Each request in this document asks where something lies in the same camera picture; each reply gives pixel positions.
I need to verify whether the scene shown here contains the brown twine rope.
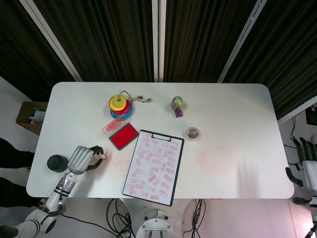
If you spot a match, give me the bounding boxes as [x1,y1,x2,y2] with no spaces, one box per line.
[118,90,153,104]

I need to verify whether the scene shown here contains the black clipboard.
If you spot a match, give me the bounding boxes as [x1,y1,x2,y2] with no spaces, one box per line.
[122,129,185,207]

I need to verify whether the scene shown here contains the rainbow stacking ring toy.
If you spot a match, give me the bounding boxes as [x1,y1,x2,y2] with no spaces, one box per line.
[113,100,131,115]

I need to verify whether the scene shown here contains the black cable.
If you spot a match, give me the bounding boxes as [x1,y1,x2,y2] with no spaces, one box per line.
[283,116,305,172]
[106,198,136,238]
[183,198,206,238]

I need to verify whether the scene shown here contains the brown cardboard box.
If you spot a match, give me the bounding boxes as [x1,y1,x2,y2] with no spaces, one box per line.
[16,101,49,136]

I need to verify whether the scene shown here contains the slanted white frame post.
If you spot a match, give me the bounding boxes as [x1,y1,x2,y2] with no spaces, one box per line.
[19,0,83,82]
[217,0,272,83]
[276,93,317,125]

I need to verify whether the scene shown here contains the red ink pad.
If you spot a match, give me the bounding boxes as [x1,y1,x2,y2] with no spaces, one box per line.
[109,123,139,151]

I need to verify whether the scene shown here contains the blue stacking ring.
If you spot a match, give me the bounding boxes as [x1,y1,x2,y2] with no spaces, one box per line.
[110,103,134,119]

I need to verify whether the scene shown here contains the upright white frame post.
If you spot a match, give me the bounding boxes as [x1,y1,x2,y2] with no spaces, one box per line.
[152,0,159,82]
[159,0,167,82]

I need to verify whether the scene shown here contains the teal stacking ring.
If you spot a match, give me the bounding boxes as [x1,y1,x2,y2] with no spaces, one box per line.
[110,106,134,120]

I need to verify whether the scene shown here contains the clear round paper clip box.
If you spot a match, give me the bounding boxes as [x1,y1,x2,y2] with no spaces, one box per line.
[186,126,202,141]

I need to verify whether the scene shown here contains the black trouser leg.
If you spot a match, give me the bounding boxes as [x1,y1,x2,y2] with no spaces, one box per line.
[0,137,36,170]
[0,177,48,208]

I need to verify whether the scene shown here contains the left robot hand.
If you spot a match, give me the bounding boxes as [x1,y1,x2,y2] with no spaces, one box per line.
[66,145,105,175]

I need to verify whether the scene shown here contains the dark pleated curtain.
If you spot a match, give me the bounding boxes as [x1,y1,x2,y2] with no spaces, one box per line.
[224,0,317,119]
[0,0,76,100]
[165,0,260,83]
[33,0,154,82]

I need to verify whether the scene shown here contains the orange stacking ring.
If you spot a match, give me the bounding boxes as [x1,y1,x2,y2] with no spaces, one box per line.
[111,99,129,113]

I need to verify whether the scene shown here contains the olive stacking ring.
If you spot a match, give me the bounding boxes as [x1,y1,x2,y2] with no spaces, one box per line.
[112,95,126,106]

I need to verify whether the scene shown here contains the yellow stacking ring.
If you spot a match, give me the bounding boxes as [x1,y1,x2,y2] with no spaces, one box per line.
[109,96,127,112]

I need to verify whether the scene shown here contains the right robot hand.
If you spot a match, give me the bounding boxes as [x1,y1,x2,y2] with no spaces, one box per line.
[285,137,317,192]

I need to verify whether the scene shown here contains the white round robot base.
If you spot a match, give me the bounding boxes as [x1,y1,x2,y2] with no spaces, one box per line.
[135,209,179,238]

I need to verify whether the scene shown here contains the black round knob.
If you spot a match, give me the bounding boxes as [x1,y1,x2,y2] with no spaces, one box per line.
[47,155,69,173]

